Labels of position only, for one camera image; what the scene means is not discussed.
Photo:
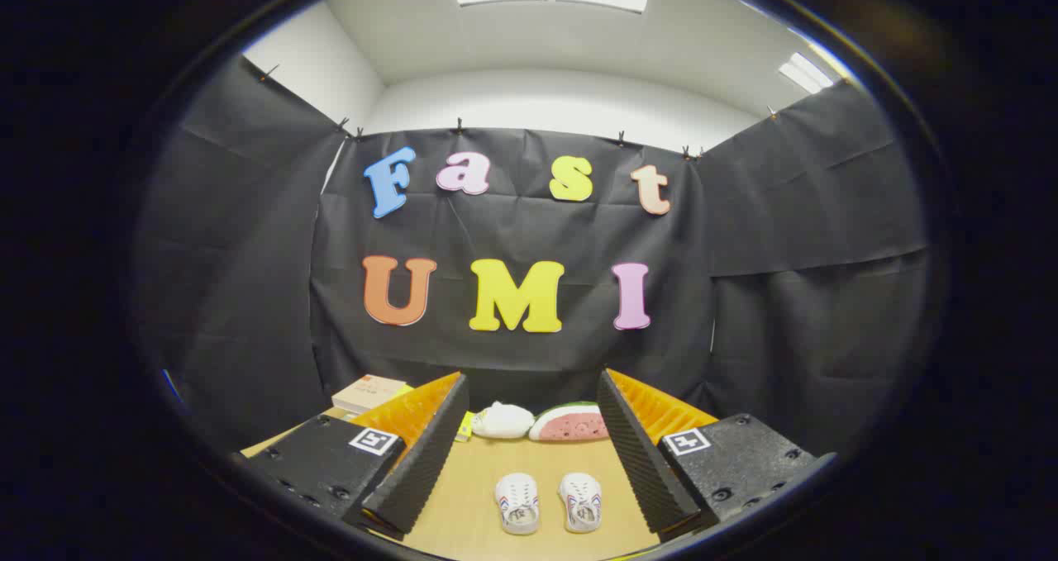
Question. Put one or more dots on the white plush toy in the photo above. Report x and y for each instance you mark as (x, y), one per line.
(502, 420)

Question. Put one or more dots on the tan cover book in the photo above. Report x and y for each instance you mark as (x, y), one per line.
(368, 392)

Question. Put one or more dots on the yellow cover book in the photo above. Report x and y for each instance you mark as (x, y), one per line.
(465, 429)

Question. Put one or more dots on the black backdrop cloth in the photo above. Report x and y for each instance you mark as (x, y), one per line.
(512, 230)

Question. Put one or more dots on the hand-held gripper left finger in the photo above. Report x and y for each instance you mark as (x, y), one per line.
(413, 470)

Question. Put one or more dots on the white canvas shoe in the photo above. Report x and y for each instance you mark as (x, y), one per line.
(581, 499)
(517, 499)

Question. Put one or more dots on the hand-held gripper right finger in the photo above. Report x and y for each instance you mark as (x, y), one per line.
(645, 470)

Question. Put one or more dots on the watermelon slice plush toy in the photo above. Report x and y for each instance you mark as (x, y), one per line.
(570, 422)

